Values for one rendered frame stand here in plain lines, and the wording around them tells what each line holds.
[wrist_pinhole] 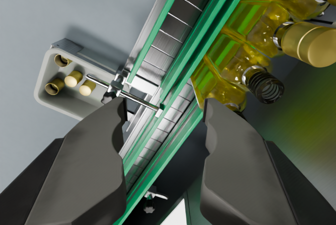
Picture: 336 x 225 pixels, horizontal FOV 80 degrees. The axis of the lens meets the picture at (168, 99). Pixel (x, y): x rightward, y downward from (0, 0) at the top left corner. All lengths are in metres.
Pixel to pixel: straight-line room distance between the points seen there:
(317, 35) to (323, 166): 0.17
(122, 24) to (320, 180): 0.53
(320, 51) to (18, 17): 0.67
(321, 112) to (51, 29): 0.63
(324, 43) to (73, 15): 0.56
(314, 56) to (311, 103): 0.16
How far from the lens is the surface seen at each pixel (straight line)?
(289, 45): 0.24
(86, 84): 0.61
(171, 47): 0.47
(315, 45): 0.22
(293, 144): 0.36
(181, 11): 0.46
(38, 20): 0.68
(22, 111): 0.83
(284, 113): 0.40
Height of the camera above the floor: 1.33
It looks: 63 degrees down
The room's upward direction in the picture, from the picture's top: 178 degrees clockwise
